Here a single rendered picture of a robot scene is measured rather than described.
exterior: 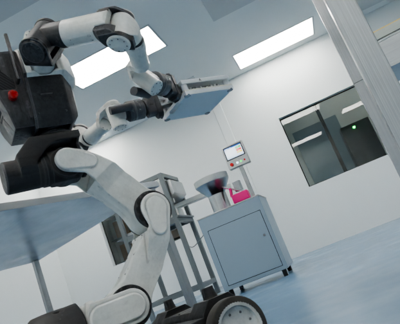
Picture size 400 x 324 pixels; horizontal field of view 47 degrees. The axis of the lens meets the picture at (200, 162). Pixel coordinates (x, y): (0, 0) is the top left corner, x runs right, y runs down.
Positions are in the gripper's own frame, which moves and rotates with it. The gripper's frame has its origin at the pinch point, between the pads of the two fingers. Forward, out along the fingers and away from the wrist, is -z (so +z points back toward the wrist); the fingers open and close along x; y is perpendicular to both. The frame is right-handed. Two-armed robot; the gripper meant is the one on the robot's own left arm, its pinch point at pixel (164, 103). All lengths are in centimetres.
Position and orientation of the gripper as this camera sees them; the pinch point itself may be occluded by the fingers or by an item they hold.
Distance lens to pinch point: 204.7
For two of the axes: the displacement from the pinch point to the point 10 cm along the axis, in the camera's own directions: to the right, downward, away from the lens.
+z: -8.7, 2.7, -4.1
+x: 3.8, 9.0, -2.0
